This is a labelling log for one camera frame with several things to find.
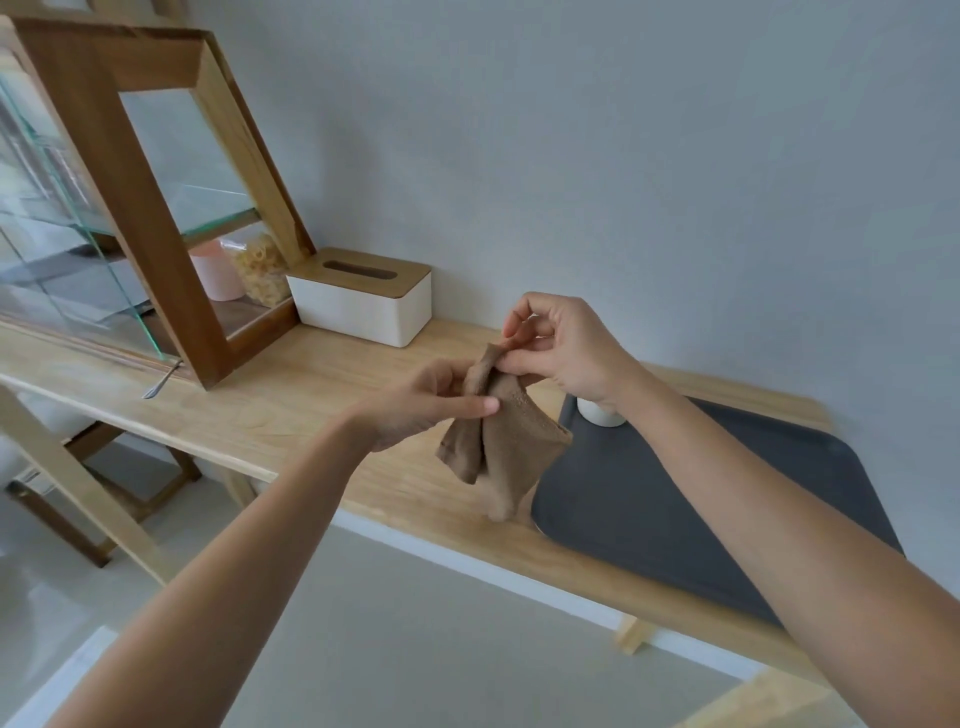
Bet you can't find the person's right hand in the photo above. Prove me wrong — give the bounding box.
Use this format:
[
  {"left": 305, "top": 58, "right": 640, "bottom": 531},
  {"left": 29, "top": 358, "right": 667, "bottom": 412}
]
[{"left": 495, "top": 291, "right": 648, "bottom": 411}]

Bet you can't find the person's left hand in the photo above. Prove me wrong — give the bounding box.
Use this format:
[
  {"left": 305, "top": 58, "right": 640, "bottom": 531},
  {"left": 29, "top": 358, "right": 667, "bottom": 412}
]
[{"left": 351, "top": 358, "right": 501, "bottom": 456}]

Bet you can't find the brown cloth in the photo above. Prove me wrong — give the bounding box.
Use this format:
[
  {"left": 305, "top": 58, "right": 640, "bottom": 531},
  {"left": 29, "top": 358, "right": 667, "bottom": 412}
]
[{"left": 436, "top": 342, "right": 575, "bottom": 523}]

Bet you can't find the person's right forearm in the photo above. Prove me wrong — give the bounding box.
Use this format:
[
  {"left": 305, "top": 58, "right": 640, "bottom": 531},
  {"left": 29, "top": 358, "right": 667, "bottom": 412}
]
[{"left": 616, "top": 361, "right": 960, "bottom": 728}]

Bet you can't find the person's left forearm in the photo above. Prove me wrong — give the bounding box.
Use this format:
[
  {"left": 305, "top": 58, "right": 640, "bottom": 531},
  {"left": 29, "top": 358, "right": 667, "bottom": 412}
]
[{"left": 46, "top": 408, "right": 378, "bottom": 728}]

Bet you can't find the small white cup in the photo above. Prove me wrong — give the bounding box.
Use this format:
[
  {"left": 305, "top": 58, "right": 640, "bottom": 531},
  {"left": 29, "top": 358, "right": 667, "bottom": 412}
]
[{"left": 576, "top": 396, "right": 628, "bottom": 429}]

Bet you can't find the white tissue box wooden lid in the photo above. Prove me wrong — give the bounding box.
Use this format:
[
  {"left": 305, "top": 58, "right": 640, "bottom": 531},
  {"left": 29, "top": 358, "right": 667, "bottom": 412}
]
[{"left": 285, "top": 247, "right": 434, "bottom": 350}]

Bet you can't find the dark grey tray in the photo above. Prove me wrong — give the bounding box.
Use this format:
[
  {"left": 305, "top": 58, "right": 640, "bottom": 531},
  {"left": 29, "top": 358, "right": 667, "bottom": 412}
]
[{"left": 530, "top": 393, "right": 906, "bottom": 628}]

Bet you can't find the clear jar of pasta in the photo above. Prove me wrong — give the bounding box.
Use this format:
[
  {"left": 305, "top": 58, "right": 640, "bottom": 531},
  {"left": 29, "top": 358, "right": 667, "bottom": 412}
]
[{"left": 228, "top": 231, "right": 293, "bottom": 309}]

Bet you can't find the light wooden table leg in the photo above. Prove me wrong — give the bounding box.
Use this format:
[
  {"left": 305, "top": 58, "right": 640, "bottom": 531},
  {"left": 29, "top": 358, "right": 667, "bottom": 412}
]
[
  {"left": 0, "top": 384, "right": 179, "bottom": 588},
  {"left": 613, "top": 615, "right": 655, "bottom": 658}
]

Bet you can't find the pink cup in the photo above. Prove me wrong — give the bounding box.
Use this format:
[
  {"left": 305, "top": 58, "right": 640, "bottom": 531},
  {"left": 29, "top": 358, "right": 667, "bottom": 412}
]
[{"left": 188, "top": 240, "right": 246, "bottom": 303}]

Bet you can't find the metal spoon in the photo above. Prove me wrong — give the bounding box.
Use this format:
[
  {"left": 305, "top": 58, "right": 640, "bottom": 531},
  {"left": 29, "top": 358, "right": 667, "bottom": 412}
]
[{"left": 141, "top": 357, "right": 184, "bottom": 401}]

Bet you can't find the dark wooden stool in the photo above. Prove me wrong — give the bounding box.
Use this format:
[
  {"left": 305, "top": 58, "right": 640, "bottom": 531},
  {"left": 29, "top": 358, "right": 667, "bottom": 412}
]
[{"left": 3, "top": 418, "right": 204, "bottom": 570}]

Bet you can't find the wooden glass display cabinet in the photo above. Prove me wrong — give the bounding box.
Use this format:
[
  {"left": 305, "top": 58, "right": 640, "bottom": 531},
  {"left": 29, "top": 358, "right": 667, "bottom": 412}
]
[{"left": 0, "top": 11, "right": 317, "bottom": 391}]

